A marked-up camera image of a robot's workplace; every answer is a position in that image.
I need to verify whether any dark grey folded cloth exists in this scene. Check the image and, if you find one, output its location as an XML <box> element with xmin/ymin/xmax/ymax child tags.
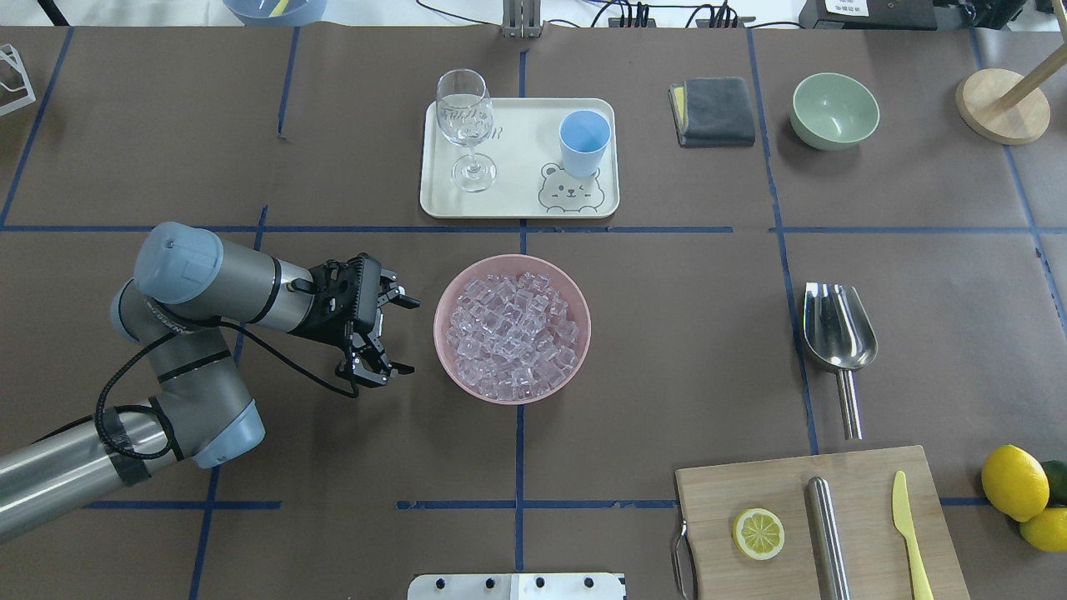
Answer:
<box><xmin>669</xmin><ymin>77</ymin><xmax>755</xmax><ymax>148</ymax></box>

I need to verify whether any whole yellow lemon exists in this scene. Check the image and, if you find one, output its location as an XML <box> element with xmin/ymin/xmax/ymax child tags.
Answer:
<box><xmin>980</xmin><ymin>444</ymin><xmax>1050</xmax><ymax>523</ymax></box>

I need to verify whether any lemon half slice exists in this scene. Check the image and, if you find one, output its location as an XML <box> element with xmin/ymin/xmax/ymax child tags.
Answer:
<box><xmin>731</xmin><ymin>507</ymin><xmax>785</xmax><ymax>560</ymax></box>

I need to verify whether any steel cylinder rod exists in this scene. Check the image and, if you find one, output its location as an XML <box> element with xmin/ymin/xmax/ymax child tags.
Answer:
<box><xmin>805</xmin><ymin>476</ymin><xmax>851</xmax><ymax>599</ymax></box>

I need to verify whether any yellow plastic fork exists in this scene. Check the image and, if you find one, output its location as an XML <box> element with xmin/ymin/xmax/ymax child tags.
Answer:
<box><xmin>268</xmin><ymin>0</ymin><xmax>290</xmax><ymax>18</ymax></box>

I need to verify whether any yellow plastic knife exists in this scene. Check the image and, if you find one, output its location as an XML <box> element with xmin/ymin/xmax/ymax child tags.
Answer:
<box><xmin>891</xmin><ymin>471</ymin><xmax>934</xmax><ymax>600</ymax></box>

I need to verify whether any pink bowl of ice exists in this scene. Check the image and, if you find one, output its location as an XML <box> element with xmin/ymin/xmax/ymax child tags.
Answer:
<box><xmin>433</xmin><ymin>254</ymin><xmax>592</xmax><ymax>405</ymax></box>

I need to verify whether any white wire cup rack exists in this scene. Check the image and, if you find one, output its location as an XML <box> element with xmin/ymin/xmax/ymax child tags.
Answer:
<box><xmin>1</xmin><ymin>44</ymin><xmax>37</xmax><ymax>117</ymax></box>

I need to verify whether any light blue plastic cup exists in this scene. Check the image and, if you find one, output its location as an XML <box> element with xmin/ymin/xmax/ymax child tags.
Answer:
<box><xmin>558</xmin><ymin>110</ymin><xmax>614</xmax><ymax>178</ymax></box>

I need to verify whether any wooden cup stand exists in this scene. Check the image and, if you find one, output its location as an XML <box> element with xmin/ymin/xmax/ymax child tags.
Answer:
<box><xmin>955</xmin><ymin>1</ymin><xmax>1066</xmax><ymax>147</ymax></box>

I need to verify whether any blue bowl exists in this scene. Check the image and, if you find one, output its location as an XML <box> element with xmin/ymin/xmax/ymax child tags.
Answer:
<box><xmin>223</xmin><ymin>0</ymin><xmax>330</xmax><ymax>27</ymax></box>

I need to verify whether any aluminium frame post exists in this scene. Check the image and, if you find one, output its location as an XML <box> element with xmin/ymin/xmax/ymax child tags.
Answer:
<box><xmin>501</xmin><ymin>0</ymin><xmax>544</xmax><ymax>38</ymax></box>

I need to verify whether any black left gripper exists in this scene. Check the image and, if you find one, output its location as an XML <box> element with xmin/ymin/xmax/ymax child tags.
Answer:
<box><xmin>291</xmin><ymin>254</ymin><xmax>423</xmax><ymax>388</ymax></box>

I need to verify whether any green ceramic bowl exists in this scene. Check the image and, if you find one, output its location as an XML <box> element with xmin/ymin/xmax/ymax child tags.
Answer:
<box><xmin>789</xmin><ymin>72</ymin><xmax>880</xmax><ymax>151</ymax></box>

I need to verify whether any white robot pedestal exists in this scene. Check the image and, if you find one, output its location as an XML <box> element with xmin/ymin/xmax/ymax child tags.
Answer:
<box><xmin>407</xmin><ymin>571</ymin><xmax>628</xmax><ymax>599</ymax></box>

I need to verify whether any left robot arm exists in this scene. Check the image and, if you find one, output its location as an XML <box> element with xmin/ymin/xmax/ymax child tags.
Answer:
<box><xmin>1</xmin><ymin>222</ymin><xmax>419</xmax><ymax>542</ymax></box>

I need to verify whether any metal ice scoop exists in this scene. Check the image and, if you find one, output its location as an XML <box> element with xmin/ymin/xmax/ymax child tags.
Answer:
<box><xmin>801</xmin><ymin>282</ymin><xmax>878</xmax><ymax>440</ymax></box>

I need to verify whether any wooden cutting board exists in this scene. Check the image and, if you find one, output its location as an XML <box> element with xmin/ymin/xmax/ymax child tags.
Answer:
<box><xmin>672</xmin><ymin>445</ymin><xmax>972</xmax><ymax>600</ymax></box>

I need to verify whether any cream bear tray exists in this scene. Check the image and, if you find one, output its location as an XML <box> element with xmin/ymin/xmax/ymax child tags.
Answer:
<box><xmin>419</xmin><ymin>97</ymin><xmax>620</xmax><ymax>219</ymax></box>

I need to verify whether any clear wine glass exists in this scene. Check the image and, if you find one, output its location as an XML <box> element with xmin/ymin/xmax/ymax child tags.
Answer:
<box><xmin>435</xmin><ymin>68</ymin><xmax>497</xmax><ymax>193</ymax></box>

